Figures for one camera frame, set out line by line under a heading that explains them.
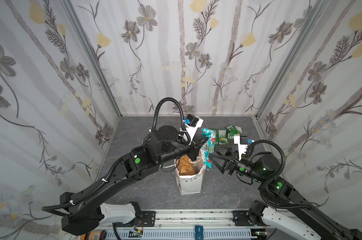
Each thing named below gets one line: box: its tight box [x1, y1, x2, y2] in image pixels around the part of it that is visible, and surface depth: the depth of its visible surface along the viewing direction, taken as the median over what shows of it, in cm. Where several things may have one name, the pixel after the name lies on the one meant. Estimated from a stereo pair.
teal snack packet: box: [200, 128, 216, 170], surface depth 55 cm
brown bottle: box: [80, 230, 107, 240], surface depth 68 cm
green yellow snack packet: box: [226, 125, 243, 139], surface depth 109 cm
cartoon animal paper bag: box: [175, 157, 206, 196], surface depth 67 cm
